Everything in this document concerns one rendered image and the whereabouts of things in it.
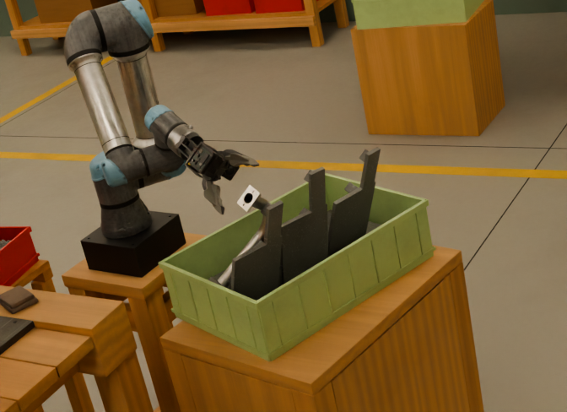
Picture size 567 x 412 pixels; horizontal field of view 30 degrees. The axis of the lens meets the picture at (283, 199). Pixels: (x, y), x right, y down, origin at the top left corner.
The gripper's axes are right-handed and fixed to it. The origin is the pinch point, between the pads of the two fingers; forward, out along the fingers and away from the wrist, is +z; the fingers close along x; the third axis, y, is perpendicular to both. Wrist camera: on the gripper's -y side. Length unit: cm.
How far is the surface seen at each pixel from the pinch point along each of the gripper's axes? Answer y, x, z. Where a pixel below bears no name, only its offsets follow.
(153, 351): -37, -58, -18
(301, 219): -19.8, 1.4, 6.0
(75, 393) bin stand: -66, -99, -53
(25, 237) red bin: -30, -61, -77
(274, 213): -4.8, 0.3, 8.0
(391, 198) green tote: -51, 18, 6
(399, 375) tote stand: -47, -17, 42
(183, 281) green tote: -13.4, -30.4, -7.8
